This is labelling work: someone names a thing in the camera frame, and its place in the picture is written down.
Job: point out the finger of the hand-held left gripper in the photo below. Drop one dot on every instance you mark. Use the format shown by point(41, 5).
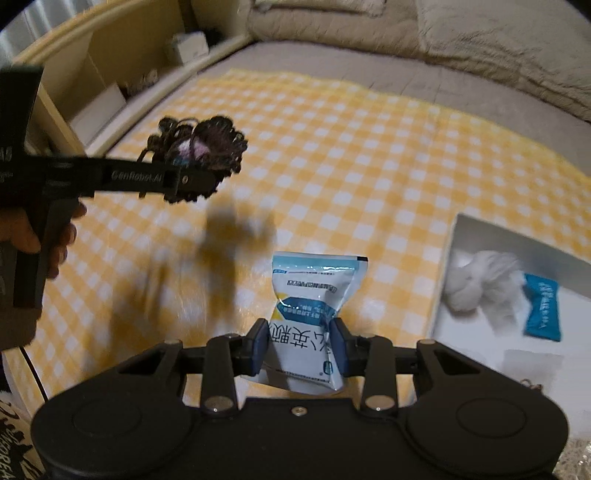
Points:
point(198, 182)

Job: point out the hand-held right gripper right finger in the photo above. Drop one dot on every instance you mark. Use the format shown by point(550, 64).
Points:
point(339, 345)

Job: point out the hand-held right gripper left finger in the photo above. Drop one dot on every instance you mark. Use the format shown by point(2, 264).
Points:
point(258, 347)

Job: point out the dark crochet ornament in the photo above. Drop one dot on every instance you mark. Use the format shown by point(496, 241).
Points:
point(217, 138)

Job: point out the blue and white packet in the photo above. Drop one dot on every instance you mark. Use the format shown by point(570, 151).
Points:
point(304, 304)

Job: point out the white cardboard box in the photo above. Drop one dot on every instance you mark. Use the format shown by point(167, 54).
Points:
point(508, 258)

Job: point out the person's left hand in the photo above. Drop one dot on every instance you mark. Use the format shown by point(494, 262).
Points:
point(14, 226)

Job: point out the white card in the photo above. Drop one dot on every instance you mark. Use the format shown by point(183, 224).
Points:
point(99, 110)

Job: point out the cream headboard shelf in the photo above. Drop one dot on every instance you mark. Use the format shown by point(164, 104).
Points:
point(92, 50)

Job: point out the small white box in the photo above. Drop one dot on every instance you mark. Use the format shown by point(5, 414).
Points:
point(187, 48)

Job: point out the white crumpled cloth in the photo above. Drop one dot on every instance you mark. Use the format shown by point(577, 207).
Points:
point(480, 277)

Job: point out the yellow checked blanket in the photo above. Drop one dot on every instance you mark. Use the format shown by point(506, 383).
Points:
point(369, 161)

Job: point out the small blue packet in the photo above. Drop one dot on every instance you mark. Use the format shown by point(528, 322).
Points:
point(542, 307)

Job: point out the beige duvet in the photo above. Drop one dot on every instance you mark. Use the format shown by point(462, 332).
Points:
point(369, 23)

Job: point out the black and white printed bag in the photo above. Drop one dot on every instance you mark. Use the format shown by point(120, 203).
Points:
point(18, 438)

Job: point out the large white fluffy pillow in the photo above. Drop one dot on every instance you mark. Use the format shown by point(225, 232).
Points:
point(498, 27)

